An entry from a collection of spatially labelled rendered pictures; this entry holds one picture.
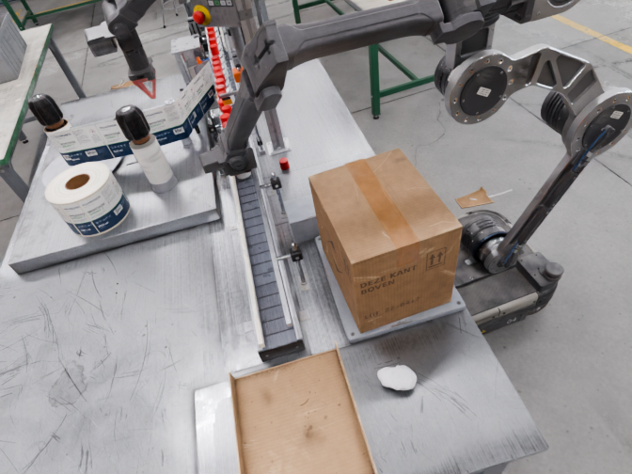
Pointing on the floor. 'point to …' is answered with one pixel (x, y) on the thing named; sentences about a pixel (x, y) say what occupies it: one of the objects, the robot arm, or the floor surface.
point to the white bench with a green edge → (17, 94)
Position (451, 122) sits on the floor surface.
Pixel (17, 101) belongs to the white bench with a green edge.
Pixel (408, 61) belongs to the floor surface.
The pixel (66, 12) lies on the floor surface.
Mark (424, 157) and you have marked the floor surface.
